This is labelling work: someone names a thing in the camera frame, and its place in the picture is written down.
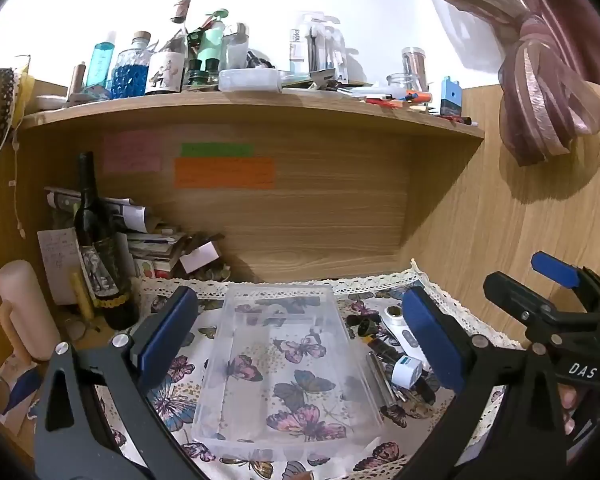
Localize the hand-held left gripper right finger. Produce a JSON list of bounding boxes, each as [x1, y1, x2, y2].
[[394, 286, 567, 480]]

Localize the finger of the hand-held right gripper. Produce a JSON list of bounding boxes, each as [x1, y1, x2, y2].
[[531, 252, 588, 293], [482, 271, 563, 332]]

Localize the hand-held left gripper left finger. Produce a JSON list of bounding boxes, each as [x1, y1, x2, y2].
[[32, 286, 200, 480]]

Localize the white handheld massager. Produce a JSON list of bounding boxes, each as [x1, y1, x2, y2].
[[380, 304, 432, 367]]

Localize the white plug adapter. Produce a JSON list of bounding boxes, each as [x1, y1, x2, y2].
[[391, 355, 426, 389]]

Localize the black rectangular lighter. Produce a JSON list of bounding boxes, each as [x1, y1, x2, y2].
[[369, 337, 404, 366]]

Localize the silver metal tool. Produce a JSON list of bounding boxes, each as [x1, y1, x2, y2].
[[367, 351, 399, 409]]

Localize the clear plastic storage box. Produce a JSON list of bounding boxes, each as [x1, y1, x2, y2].
[[191, 282, 385, 462]]

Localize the person's right hand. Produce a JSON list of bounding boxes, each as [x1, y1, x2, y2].
[[559, 384, 579, 437]]

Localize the butterfly printed lace cloth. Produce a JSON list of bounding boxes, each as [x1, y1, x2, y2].
[[94, 259, 524, 480]]

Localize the pile of small trinkets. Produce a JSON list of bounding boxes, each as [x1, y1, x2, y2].
[[189, 262, 233, 282]]

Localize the small white box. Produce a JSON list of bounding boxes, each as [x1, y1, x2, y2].
[[179, 241, 220, 274]]

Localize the small round mirror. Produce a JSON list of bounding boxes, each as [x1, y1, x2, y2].
[[62, 316, 101, 344]]

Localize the thin yellow candle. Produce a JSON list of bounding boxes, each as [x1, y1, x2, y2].
[[70, 271, 97, 322]]

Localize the dark wine bottle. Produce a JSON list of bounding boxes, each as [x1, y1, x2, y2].
[[74, 152, 139, 331]]

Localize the rolled printed magazine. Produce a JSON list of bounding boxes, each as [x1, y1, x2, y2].
[[44, 186, 149, 233]]

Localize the handwritten note paper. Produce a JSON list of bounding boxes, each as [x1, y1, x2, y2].
[[36, 228, 84, 307]]

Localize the cream cylinder candle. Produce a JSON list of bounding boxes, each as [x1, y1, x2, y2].
[[0, 260, 62, 364]]

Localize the blue printed paper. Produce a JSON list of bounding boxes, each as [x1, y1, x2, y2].
[[0, 360, 44, 432]]

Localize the orange sticky note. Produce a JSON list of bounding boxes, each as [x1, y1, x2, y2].
[[174, 157, 277, 190]]

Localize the pink sticky note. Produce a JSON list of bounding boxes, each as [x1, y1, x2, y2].
[[102, 131, 162, 173]]

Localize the green sticky note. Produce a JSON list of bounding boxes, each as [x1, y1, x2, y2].
[[181, 143, 255, 158]]

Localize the blue rectangular block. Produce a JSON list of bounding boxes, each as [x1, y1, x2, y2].
[[439, 76, 462, 117]]

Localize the pink striped curtain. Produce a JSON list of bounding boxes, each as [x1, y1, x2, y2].
[[412, 0, 600, 167]]

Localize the pile of pens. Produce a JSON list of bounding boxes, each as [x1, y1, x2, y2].
[[352, 84, 480, 127]]

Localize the wooden shelf board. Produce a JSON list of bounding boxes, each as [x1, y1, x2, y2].
[[17, 90, 486, 161]]

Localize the glass jar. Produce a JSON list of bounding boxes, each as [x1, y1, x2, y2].
[[386, 72, 421, 93]]

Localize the glitter tube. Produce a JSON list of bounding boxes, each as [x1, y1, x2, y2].
[[401, 47, 428, 92]]

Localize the corked bottle with white label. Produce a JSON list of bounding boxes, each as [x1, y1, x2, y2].
[[145, 0, 192, 96]]

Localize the clear bottle with blue mesh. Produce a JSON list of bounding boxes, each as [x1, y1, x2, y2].
[[111, 31, 154, 99]]

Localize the dark green small bottles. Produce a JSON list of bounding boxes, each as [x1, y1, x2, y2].
[[186, 57, 220, 89]]

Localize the clear plastic case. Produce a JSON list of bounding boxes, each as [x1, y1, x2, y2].
[[218, 68, 282, 94]]

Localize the brown cardboard tube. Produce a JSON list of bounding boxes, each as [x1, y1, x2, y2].
[[69, 62, 87, 104]]

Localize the blue liquid bottle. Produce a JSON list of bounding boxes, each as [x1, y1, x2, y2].
[[86, 30, 119, 93]]

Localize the black lace ribbon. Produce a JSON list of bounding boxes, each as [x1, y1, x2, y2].
[[0, 67, 17, 163]]

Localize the mint green bottle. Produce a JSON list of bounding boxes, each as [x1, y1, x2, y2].
[[199, 8, 229, 74]]

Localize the clear blister pack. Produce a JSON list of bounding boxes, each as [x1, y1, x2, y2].
[[288, 11, 349, 84]]

